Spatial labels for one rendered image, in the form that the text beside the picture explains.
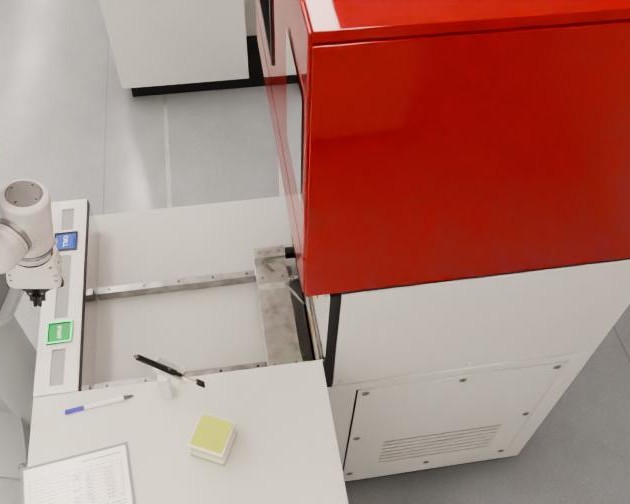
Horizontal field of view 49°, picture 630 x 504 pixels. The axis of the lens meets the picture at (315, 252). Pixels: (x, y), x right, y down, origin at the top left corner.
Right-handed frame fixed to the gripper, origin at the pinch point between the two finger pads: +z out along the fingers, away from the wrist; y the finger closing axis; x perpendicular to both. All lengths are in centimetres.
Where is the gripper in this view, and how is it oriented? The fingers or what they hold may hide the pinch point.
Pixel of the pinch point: (37, 295)
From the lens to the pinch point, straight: 153.3
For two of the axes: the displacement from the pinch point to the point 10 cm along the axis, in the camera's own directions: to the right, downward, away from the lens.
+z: -2.3, 6.0, 7.6
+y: -9.6, -0.2, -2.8
